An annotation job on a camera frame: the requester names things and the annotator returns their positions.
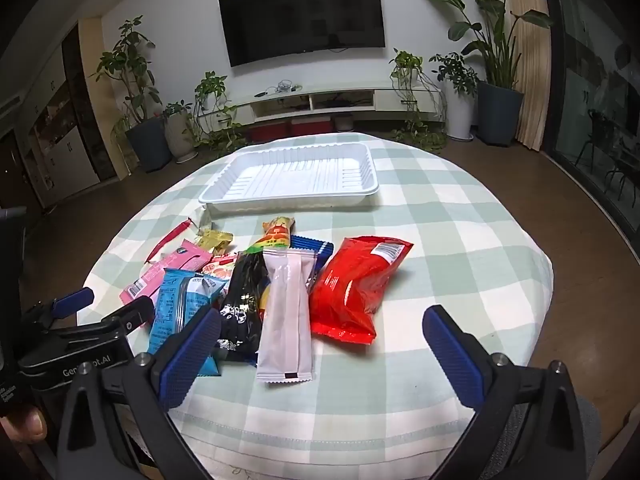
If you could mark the beige curtain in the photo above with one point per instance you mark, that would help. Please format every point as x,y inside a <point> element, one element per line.
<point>532,70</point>

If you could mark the trailing vine plant on cabinet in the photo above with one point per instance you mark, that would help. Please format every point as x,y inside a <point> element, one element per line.
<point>405,62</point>

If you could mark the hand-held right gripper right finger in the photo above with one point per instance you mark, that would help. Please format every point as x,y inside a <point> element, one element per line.
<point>452,355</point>

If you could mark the red storage box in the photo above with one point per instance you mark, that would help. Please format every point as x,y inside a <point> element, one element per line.
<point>311,128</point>
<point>267,132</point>

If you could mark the pink snack packet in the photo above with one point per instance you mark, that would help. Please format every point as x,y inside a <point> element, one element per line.
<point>185,260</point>

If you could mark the long white snack packet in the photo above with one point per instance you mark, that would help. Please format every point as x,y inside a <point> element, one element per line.
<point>285,320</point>

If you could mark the tall plant in dark pot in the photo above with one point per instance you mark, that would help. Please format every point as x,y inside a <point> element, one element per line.
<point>149,142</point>

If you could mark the red-dotted white snack packet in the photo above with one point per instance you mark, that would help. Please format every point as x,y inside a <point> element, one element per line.
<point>222,266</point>

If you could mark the large-leaved plant in dark pot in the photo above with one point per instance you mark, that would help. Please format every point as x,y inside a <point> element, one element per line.
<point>500,115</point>

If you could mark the black snack packet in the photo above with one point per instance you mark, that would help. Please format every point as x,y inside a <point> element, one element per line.
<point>245,300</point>

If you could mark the wall-mounted black television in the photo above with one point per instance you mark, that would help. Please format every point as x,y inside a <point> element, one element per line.
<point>300,15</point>

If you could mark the white television cabinet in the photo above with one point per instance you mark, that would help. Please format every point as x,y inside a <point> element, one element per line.
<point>350,97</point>

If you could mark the orange and green snack packet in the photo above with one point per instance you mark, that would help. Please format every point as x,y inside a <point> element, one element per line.
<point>277,232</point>

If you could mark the light blue snack packet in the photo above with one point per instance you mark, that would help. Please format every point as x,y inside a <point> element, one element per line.
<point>172,305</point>

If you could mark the person's left hand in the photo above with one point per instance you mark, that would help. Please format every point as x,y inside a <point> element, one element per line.
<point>27,424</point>

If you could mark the small white round pot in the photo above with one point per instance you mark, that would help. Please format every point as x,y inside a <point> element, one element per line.
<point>344,123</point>

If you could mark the trailing pothos plant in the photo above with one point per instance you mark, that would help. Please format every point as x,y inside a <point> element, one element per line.
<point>212,90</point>

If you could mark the white plastic tray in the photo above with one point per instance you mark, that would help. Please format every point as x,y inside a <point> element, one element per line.
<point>300,175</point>

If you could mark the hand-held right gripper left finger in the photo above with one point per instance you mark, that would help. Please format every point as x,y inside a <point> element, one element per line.
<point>187,355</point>

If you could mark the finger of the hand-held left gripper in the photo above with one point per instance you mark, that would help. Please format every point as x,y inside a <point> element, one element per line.
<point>132,315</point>
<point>75,300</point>

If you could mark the glass sliding door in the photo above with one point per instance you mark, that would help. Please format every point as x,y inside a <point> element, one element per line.
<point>595,85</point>

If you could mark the wooden cabinet with white doors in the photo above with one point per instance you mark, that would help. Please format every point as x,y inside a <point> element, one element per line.
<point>65,145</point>

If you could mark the green checked tablecloth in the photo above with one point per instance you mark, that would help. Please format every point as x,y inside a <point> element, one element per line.
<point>450,220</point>

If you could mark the large red snack packet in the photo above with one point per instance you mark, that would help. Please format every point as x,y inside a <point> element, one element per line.
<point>355,285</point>

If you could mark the bushy plant in white pot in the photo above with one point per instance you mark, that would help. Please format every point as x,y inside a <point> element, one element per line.
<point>459,115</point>

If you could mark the red and white snack packet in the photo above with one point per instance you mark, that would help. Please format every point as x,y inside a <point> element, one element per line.
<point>170,237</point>

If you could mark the small plant in beige pot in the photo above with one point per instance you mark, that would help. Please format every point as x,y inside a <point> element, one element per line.
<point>179,135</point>

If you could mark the gold snack packet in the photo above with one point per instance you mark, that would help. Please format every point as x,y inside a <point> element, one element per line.
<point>215,240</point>

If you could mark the dark blue snack packet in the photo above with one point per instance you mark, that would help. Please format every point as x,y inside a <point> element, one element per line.
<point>315,252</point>

